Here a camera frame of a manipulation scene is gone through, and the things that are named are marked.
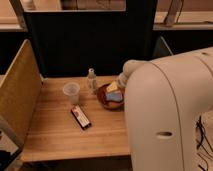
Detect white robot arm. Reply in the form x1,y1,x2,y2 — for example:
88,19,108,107
124,47,213,171

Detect translucent white cup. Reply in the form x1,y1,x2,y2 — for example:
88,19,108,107
63,82,80,105

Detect yellow block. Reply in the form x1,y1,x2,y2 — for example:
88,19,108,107
106,81,118,92

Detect blue sponge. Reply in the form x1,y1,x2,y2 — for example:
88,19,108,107
106,93,123,102

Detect small clear bottle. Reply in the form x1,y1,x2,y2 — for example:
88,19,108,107
87,68,97,94

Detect brown wooden bowl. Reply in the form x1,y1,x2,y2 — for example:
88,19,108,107
96,84,124,110

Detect black back panel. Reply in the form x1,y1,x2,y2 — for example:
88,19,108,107
24,0,157,77

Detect dark right side panel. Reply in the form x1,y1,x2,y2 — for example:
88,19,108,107
153,36,173,59

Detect wooden left side panel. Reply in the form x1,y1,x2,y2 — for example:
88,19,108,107
0,40,42,147

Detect black floor cables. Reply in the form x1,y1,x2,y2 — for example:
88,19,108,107
195,116,213,171

